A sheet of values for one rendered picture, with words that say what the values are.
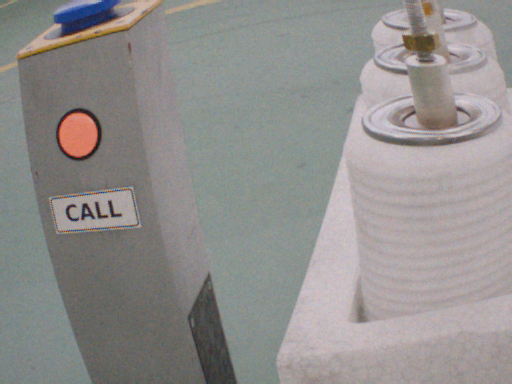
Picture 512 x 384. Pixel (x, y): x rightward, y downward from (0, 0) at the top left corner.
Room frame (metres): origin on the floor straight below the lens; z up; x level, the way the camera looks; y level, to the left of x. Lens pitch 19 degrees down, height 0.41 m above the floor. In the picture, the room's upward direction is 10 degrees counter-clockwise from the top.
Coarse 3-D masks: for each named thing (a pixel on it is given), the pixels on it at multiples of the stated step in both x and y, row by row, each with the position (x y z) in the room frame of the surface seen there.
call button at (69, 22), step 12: (84, 0) 0.58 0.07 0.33; (96, 0) 0.57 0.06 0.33; (108, 0) 0.57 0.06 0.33; (120, 0) 0.58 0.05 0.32; (60, 12) 0.57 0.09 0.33; (72, 12) 0.56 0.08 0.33; (84, 12) 0.56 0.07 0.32; (96, 12) 0.56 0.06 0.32; (108, 12) 0.57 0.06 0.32; (60, 24) 0.58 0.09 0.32; (72, 24) 0.57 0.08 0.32; (84, 24) 0.57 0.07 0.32
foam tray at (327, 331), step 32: (352, 224) 0.58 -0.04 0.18; (320, 256) 0.55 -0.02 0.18; (352, 256) 0.54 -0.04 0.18; (320, 288) 0.51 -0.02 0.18; (352, 288) 0.50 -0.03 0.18; (320, 320) 0.47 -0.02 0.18; (352, 320) 0.49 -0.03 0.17; (384, 320) 0.46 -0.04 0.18; (416, 320) 0.45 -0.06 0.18; (448, 320) 0.44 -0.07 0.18; (480, 320) 0.43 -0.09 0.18; (288, 352) 0.45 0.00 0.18; (320, 352) 0.44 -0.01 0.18; (352, 352) 0.44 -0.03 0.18; (384, 352) 0.43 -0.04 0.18; (416, 352) 0.43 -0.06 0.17; (448, 352) 0.43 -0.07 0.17; (480, 352) 0.42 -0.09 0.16
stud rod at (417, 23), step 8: (408, 0) 0.50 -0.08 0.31; (416, 0) 0.50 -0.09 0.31; (408, 8) 0.50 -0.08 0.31; (416, 8) 0.50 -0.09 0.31; (408, 16) 0.50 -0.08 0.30; (416, 16) 0.50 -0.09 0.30; (424, 16) 0.50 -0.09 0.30; (416, 24) 0.50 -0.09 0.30; (424, 24) 0.50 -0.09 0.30; (416, 32) 0.50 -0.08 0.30; (424, 32) 0.50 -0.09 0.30; (424, 56) 0.50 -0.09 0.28; (432, 56) 0.50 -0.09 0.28
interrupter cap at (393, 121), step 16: (400, 96) 0.53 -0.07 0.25; (464, 96) 0.53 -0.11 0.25; (480, 96) 0.52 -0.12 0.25; (368, 112) 0.51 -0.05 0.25; (384, 112) 0.52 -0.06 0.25; (400, 112) 0.51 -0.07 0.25; (464, 112) 0.51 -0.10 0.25; (480, 112) 0.49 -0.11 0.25; (496, 112) 0.49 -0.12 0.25; (368, 128) 0.49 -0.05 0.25; (384, 128) 0.49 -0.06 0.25; (400, 128) 0.49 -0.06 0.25; (416, 128) 0.49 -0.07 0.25; (432, 128) 0.49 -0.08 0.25; (448, 128) 0.48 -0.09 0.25; (464, 128) 0.47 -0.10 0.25; (480, 128) 0.47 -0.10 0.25; (496, 128) 0.48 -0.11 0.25; (400, 144) 0.47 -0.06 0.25; (416, 144) 0.47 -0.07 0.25; (432, 144) 0.47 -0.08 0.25; (448, 144) 0.46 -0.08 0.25
